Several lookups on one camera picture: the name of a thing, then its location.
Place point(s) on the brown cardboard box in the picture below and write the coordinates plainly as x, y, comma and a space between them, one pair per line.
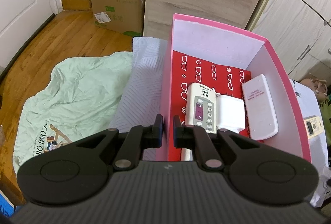
123, 16

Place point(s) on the white power adapter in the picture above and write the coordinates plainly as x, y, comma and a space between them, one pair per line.
230, 114

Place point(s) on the white door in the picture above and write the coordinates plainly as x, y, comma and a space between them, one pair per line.
20, 19

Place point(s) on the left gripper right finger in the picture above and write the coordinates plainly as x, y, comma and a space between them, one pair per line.
197, 140

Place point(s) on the white TCL remote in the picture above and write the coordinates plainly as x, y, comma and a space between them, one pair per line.
262, 119

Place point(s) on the red patterned box liner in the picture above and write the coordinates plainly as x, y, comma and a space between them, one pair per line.
181, 70

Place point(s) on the light wood wardrobe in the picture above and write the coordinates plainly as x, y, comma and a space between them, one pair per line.
299, 31

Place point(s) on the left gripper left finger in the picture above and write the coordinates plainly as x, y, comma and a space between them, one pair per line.
135, 141

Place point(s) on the pink cardboard box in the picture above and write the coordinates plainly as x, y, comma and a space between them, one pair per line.
224, 57

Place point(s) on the cream grey-screen remote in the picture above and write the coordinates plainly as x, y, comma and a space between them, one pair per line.
314, 126

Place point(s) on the cream purple-button remote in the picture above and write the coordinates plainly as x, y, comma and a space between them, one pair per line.
200, 107

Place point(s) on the green bag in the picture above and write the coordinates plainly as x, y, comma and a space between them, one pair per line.
325, 109

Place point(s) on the mint green cloth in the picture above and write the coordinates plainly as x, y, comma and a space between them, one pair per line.
80, 100

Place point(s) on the small white charger cube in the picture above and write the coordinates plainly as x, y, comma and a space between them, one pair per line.
186, 155

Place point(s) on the beige pink handbag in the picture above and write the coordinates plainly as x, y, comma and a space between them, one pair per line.
318, 86

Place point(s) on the white patterned table cloth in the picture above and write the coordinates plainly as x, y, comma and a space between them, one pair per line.
141, 99

